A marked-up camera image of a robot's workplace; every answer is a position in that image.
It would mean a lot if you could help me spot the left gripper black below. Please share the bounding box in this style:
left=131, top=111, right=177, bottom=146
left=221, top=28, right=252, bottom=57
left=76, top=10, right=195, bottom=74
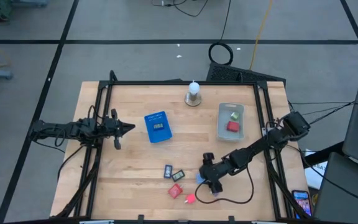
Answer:
left=103, top=108, right=136, bottom=151

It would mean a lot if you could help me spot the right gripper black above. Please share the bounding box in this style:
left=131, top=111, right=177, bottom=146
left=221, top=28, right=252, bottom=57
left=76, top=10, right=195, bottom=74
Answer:
left=199, top=152, right=229, bottom=194

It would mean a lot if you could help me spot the pink charger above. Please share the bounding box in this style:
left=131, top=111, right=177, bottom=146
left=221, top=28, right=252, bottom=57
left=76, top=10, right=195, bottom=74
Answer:
left=184, top=193, right=198, bottom=205

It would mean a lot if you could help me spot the black digital display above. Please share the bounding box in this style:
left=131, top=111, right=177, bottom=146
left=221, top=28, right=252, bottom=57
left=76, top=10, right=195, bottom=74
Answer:
left=170, top=169, right=186, bottom=183

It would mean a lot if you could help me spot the red slotted charger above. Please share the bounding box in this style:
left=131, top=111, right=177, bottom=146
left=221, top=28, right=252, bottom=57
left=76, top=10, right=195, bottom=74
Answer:
left=167, top=183, right=185, bottom=199

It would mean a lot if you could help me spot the blue plastic basket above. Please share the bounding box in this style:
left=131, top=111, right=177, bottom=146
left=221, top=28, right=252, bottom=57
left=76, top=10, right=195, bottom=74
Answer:
left=144, top=111, right=173, bottom=144

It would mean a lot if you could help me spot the red plug charger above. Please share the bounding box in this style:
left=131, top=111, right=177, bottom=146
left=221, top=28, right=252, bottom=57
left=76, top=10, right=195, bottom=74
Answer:
left=226, top=121, right=240, bottom=133

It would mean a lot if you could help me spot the grey plastic bin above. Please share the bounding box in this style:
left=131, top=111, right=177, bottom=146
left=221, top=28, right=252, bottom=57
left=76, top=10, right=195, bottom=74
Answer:
left=216, top=103, right=246, bottom=143

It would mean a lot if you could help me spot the round wooden bulb stand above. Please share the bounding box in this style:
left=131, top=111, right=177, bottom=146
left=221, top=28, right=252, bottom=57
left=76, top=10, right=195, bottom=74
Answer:
left=184, top=91, right=203, bottom=108

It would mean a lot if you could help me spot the white light bulb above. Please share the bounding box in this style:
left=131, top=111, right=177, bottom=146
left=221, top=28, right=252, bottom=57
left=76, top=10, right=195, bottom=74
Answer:
left=188, top=79, right=201, bottom=96

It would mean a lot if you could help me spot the smartphone with lit screen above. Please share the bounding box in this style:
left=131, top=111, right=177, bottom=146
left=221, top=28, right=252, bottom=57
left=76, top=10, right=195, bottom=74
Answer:
left=291, top=189, right=313, bottom=220

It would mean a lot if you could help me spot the black perforated panel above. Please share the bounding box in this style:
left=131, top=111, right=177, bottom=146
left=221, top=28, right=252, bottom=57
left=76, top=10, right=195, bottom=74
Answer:
left=206, top=62, right=287, bottom=87

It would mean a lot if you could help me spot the white paper sign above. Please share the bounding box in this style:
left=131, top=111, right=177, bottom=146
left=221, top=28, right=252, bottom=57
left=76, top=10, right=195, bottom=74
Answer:
left=303, top=150, right=328, bottom=190

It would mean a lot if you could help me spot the black support bar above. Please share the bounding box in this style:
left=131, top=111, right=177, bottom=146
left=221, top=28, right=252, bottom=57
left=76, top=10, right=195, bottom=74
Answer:
left=303, top=141, right=344, bottom=169

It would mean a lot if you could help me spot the dark grey cabinet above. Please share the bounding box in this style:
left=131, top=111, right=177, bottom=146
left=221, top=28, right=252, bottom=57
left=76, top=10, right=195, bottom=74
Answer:
left=313, top=151, right=358, bottom=224

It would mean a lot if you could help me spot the grey flat object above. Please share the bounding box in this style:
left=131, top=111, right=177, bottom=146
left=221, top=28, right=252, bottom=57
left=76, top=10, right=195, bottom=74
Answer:
left=11, top=0, right=48, bottom=7

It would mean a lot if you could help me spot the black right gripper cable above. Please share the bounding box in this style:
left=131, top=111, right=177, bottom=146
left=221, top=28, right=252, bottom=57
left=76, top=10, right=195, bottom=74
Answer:
left=194, top=166, right=255, bottom=205

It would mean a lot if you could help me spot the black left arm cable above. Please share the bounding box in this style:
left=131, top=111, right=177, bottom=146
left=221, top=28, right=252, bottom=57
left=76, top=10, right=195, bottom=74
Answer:
left=57, top=144, right=86, bottom=182

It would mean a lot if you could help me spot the black aluminium table frame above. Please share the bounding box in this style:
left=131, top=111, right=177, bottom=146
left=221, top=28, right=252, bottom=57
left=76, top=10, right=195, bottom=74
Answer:
left=50, top=70, right=314, bottom=220

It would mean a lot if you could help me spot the black coiled cable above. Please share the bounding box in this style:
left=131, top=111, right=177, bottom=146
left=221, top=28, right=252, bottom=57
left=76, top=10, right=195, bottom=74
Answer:
left=208, top=0, right=234, bottom=67

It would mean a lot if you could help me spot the black floor cable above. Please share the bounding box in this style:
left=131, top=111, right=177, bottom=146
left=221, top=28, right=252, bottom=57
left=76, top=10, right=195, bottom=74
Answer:
left=153, top=0, right=209, bottom=18

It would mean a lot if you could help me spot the thin black cable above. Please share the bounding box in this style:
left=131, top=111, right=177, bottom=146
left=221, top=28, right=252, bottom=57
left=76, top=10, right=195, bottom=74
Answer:
left=287, top=101, right=356, bottom=106

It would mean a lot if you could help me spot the long yellow cable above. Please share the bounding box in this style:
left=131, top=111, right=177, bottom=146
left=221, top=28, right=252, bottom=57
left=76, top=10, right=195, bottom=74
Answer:
left=249, top=0, right=275, bottom=71

